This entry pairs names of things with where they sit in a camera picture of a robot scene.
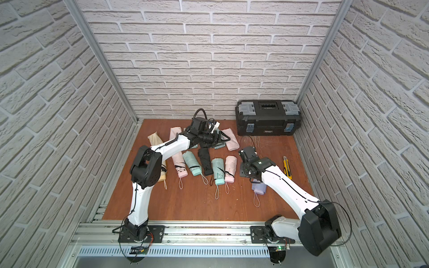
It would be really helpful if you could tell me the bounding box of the black umbrella sleeve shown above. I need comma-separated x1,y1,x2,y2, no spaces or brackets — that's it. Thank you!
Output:
212,141,226,150

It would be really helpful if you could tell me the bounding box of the black umbrella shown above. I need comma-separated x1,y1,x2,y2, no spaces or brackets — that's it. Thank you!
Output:
198,148,214,186

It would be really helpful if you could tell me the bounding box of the lilac sleeved umbrella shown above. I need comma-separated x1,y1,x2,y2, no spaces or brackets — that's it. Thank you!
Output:
251,179,267,208

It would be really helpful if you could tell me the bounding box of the mint green umbrella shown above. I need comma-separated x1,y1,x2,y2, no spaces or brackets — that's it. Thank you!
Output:
212,158,225,200
183,151,208,185

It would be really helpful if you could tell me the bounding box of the light pink sleeved umbrella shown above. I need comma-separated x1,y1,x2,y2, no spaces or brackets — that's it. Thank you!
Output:
169,127,182,140

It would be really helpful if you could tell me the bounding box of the beige umbrella sleeve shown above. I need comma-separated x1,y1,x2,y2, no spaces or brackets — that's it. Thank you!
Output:
147,132,163,146

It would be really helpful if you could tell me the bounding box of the beige umbrella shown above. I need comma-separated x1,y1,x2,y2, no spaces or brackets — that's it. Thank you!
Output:
159,161,168,189

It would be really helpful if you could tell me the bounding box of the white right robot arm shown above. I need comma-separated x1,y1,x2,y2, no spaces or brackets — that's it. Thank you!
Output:
239,146,342,256

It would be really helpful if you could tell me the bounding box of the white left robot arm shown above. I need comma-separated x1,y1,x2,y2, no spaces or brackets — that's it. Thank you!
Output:
122,131,231,242

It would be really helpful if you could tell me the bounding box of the yellow utility knife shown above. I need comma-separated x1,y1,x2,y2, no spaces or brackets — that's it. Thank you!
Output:
283,156,292,180

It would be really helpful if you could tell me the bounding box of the black plastic toolbox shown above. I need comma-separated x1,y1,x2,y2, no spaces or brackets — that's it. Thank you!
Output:
235,100,302,136

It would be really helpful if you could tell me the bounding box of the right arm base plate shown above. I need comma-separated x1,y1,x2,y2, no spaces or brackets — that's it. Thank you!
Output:
250,226,296,245

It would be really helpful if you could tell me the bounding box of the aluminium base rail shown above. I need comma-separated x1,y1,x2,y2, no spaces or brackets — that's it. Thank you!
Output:
58,221,351,268

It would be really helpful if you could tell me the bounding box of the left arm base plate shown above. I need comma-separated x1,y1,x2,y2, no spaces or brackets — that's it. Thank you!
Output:
118,225,165,243

